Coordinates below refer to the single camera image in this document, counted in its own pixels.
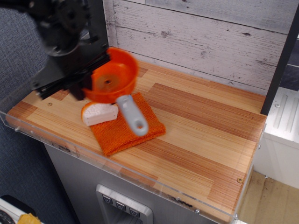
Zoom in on orange pan with grey handle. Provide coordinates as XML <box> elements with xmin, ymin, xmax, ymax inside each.
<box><xmin>83</xmin><ymin>47</ymin><xmax>149</xmax><ymax>136</ymax></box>

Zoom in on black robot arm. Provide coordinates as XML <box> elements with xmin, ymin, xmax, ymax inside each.
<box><xmin>0</xmin><ymin>0</ymin><xmax>110</xmax><ymax>100</ymax></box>

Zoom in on orange knitted cloth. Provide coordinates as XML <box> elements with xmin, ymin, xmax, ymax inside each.
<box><xmin>91</xmin><ymin>92</ymin><xmax>166</xmax><ymax>156</ymax></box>

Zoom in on black left upright post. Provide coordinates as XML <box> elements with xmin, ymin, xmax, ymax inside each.
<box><xmin>87</xmin><ymin>0</ymin><xmax>108</xmax><ymax>51</ymax></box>

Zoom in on black right upright post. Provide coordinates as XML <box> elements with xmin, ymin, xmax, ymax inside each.
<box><xmin>260</xmin><ymin>6</ymin><xmax>299</xmax><ymax>115</ymax></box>

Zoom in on toy cheese wedge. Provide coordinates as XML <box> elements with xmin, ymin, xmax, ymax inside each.
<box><xmin>81</xmin><ymin>102</ymin><xmax>119</xmax><ymax>126</ymax></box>

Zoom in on black upright post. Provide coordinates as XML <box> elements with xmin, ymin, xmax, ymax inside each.
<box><xmin>87</xmin><ymin>0</ymin><xmax>108</xmax><ymax>51</ymax></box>
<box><xmin>260</xmin><ymin>6</ymin><xmax>299</xmax><ymax>115</ymax></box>

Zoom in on yellow object at corner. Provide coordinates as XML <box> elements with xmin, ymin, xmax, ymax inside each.
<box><xmin>17</xmin><ymin>213</ymin><xmax>42</xmax><ymax>224</ymax></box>

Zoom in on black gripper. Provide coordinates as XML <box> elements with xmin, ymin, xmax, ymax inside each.
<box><xmin>31</xmin><ymin>43</ymin><xmax>110</xmax><ymax>100</ymax></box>

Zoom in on grey cabinet with dispenser panel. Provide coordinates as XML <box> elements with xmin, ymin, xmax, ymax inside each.
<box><xmin>45</xmin><ymin>145</ymin><xmax>214</xmax><ymax>224</ymax></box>

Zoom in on clear acrylic guard rail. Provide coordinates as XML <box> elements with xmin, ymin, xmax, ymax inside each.
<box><xmin>0</xmin><ymin>32</ymin><xmax>267</xmax><ymax>224</ymax></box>

